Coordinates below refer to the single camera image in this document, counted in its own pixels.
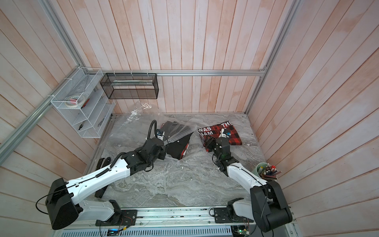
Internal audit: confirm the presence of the red black plaid shirt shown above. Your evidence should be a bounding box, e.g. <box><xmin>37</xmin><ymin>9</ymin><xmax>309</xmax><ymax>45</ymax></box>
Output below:
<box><xmin>197</xmin><ymin>121</ymin><xmax>242</xmax><ymax>145</ymax></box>

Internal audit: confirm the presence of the clear plastic vacuum bag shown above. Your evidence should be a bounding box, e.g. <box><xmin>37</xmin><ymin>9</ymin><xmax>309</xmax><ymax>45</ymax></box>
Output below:
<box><xmin>102</xmin><ymin>100</ymin><xmax>214</xmax><ymax>190</ymax></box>

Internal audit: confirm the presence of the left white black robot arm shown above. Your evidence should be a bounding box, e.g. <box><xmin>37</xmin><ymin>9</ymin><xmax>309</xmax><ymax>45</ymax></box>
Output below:
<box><xmin>45</xmin><ymin>137</ymin><xmax>166</xmax><ymax>230</ymax></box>

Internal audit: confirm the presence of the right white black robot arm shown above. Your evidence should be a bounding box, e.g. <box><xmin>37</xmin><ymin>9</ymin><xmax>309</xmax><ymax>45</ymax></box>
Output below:
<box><xmin>204</xmin><ymin>137</ymin><xmax>293</xmax><ymax>233</ymax></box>

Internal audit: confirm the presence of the green cup with pencils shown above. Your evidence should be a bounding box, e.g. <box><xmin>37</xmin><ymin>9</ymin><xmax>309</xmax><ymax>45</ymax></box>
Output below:
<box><xmin>254</xmin><ymin>163</ymin><xmax>281</xmax><ymax>181</ymax></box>

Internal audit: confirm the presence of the black stapler on table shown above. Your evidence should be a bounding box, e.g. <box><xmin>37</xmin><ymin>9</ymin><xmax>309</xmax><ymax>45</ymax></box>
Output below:
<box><xmin>94</xmin><ymin>156</ymin><xmax>112</xmax><ymax>199</ymax></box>

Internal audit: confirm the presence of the tape roll on shelf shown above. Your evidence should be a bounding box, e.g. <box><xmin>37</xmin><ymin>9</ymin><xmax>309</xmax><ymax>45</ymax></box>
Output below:
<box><xmin>64</xmin><ymin>95</ymin><xmax>85</xmax><ymax>108</ymax></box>

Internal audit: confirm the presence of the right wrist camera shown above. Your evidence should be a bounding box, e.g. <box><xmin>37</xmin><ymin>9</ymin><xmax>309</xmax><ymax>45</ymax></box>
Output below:
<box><xmin>219</xmin><ymin>128</ymin><xmax>232</xmax><ymax>139</ymax></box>

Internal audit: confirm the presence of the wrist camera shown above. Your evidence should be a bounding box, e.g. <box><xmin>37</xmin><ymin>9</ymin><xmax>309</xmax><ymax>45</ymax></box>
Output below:
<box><xmin>156</xmin><ymin>129</ymin><xmax>165</xmax><ymax>141</ymax></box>
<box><xmin>219</xmin><ymin>128</ymin><xmax>232</xmax><ymax>139</ymax></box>

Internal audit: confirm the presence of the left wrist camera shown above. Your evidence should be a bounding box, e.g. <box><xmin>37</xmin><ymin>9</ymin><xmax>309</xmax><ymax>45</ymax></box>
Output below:
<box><xmin>156</xmin><ymin>129</ymin><xmax>165</xmax><ymax>141</ymax></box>

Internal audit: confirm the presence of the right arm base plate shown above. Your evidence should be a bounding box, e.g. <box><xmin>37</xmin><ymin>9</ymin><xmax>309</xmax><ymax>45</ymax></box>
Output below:
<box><xmin>212</xmin><ymin>206</ymin><xmax>255</xmax><ymax>224</ymax></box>

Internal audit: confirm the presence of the black wire mesh basket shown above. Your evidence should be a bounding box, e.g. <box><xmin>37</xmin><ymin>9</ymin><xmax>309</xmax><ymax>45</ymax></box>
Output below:
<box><xmin>100</xmin><ymin>72</ymin><xmax>159</xmax><ymax>100</ymax></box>

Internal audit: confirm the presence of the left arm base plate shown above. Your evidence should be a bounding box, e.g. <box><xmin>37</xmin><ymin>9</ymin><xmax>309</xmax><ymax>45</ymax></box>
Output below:
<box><xmin>95</xmin><ymin>209</ymin><xmax>138</xmax><ymax>227</ymax></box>

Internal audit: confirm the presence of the aluminium front rail frame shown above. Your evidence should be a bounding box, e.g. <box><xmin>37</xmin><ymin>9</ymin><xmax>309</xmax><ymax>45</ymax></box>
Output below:
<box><xmin>53</xmin><ymin>205</ymin><xmax>298</xmax><ymax>231</ymax></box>

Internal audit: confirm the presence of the white wire mesh shelf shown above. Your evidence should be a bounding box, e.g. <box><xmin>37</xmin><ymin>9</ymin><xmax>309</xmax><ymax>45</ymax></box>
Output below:
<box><xmin>51</xmin><ymin>67</ymin><xmax>115</xmax><ymax>138</ymax></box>

